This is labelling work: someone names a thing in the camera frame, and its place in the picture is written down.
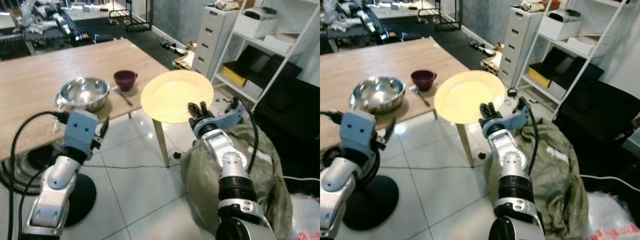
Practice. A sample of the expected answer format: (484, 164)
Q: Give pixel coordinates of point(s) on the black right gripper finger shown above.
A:
(203, 109)
(484, 112)
(494, 110)
(193, 111)

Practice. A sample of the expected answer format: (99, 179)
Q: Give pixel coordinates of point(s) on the yellow plate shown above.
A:
(172, 95)
(465, 95)

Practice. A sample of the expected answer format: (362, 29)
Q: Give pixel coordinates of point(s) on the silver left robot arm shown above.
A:
(57, 190)
(340, 187)

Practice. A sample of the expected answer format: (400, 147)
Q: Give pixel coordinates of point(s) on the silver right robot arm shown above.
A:
(232, 175)
(510, 170)

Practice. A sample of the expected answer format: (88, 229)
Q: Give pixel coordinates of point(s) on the wooden table leg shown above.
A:
(466, 146)
(161, 145)

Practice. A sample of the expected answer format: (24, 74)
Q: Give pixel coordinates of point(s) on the metal spoon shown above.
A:
(421, 96)
(123, 96)

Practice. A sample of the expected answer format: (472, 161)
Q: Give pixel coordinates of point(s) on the yellow box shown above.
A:
(538, 77)
(233, 76)

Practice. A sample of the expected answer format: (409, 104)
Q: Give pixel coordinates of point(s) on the maroon bowl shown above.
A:
(125, 80)
(423, 80)

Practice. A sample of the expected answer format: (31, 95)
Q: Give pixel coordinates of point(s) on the white drawer cabinet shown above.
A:
(212, 40)
(517, 42)

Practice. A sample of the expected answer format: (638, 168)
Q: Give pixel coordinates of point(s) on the black box on shelf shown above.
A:
(570, 67)
(265, 67)

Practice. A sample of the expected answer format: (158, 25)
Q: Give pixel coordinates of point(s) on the olive green cloth sack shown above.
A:
(270, 180)
(560, 175)

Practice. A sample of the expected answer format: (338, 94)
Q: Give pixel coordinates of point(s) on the large black case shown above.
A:
(600, 130)
(292, 120)

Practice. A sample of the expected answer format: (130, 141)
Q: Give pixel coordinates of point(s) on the white printer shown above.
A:
(256, 24)
(560, 26)

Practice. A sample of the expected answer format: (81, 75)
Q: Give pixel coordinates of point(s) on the white flat box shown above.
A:
(282, 44)
(587, 45)

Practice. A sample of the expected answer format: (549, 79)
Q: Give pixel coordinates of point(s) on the black metal rack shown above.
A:
(135, 15)
(447, 15)

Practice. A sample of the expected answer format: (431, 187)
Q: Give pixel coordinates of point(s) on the clear white plastic bag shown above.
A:
(610, 220)
(307, 220)

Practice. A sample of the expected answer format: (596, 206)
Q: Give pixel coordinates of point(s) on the white metal shelf unit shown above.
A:
(612, 30)
(300, 30)

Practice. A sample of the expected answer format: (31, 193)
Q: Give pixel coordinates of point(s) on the light blue left wrist camera mount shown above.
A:
(357, 132)
(81, 132)

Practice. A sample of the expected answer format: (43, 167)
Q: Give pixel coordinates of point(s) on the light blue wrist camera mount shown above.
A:
(81, 132)
(516, 120)
(227, 119)
(357, 132)

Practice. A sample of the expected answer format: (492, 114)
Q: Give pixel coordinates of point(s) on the light blue right wrist camera mount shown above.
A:
(516, 120)
(227, 119)

